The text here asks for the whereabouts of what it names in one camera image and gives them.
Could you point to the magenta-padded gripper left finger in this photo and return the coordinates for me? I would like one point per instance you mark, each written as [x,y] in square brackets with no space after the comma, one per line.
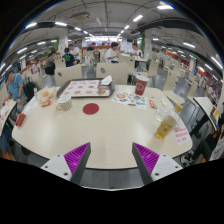
[77,158]

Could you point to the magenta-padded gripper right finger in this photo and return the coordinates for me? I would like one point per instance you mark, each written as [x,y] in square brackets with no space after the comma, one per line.
[146,158]

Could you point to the clear bottle with tan cap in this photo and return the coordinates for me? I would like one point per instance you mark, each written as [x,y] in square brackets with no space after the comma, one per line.
[164,128]

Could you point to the white notice with red text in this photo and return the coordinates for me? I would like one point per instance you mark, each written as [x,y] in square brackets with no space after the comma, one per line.
[182,135]

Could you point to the clear plastic bag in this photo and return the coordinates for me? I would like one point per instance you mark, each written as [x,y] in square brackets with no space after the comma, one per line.
[160,114]

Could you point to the flat round red coaster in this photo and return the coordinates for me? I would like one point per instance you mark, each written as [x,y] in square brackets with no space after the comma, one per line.
[90,108]

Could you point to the small red packet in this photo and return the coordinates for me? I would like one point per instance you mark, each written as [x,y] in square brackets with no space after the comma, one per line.
[152,104]

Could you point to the small white packet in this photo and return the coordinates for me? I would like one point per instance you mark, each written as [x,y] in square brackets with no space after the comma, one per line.
[164,102]

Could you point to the printed sticker sheet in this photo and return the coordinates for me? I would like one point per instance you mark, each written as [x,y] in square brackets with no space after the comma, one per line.
[130,100]

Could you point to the red sauce packet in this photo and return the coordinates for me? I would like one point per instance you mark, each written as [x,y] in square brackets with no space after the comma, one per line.
[20,119]

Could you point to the dark tray with paper liner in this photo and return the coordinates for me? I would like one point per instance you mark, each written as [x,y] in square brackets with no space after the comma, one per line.
[83,88]

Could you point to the red paper cup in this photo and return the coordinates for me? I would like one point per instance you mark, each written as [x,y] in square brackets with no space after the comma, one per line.
[141,86]

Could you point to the neighbouring beige table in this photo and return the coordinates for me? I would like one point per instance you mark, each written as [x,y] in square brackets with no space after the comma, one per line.
[205,106]

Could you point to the person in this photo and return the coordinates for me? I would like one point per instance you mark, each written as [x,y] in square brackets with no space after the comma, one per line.
[136,50]
[76,51]
[69,58]
[90,47]
[111,54]
[220,125]
[15,87]
[50,63]

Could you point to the white paper napkin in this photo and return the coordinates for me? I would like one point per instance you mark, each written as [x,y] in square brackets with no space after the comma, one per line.
[106,80]

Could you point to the black backpack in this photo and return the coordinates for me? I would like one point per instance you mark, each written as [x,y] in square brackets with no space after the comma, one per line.
[29,89]

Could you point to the group of beige chairs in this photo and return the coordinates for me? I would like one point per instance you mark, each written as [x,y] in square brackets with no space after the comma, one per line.
[126,60]

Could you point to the group of ceiling lights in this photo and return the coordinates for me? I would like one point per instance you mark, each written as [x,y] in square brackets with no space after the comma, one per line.
[137,18]

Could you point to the ceiling air conditioner unit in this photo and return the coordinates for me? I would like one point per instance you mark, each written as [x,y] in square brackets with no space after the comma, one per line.
[80,16]

